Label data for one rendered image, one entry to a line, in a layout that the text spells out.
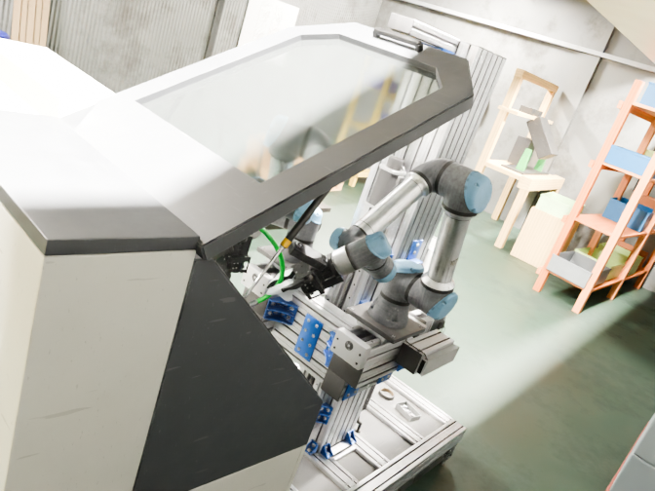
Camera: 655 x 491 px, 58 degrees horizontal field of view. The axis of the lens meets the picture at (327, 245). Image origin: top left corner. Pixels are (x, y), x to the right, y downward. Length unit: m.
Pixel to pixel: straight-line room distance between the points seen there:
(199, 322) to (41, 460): 0.38
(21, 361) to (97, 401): 0.19
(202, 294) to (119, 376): 0.22
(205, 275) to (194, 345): 0.17
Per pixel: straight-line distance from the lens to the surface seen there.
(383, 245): 1.56
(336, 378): 2.17
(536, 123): 8.87
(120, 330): 1.15
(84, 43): 8.09
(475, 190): 1.80
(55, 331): 1.09
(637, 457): 3.67
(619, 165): 6.77
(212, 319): 1.25
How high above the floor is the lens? 1.92
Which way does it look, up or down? 19 degrees down
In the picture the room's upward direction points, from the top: 19 degrees clockwise
